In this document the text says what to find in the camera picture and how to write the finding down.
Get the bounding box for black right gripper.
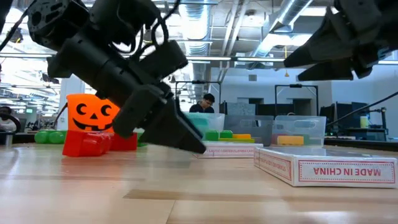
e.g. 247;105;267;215
283;0;398;82

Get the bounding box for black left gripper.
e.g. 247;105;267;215
46;29;174;139

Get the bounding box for dark green small block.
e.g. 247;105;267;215
205;129;234;142

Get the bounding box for white red playing card box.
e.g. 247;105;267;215
253;146;398;189
193;141;264;159

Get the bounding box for red two-stud building block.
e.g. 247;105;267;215
62;130;112;157

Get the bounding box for green two-stud building block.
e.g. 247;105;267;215
34;129;68;145

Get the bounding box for person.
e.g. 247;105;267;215
0;106;20;134
188;93;216;114

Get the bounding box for clear plastic bin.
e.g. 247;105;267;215
271;115;327;147
182;112;226;141
223;114;275;147

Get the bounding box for orange pumpkin face bucket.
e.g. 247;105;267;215
66;93;121;133

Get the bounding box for black monitors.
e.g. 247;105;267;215
319;101;371;134

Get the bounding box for clear plastic bin middle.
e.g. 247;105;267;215
223;114;275;147

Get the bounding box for black ceiling device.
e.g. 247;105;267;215
7;27;24;44

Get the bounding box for thin black slanted cable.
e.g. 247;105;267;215
323;90;398;126

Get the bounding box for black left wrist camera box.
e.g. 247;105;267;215
136;39;190;85

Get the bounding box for silver ceiling duct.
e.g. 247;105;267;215
248;0;315;60
177;0;215;56

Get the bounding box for black left camera cable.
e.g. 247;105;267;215
110;0;182;62

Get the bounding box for black table frame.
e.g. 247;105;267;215
0;132;398;153

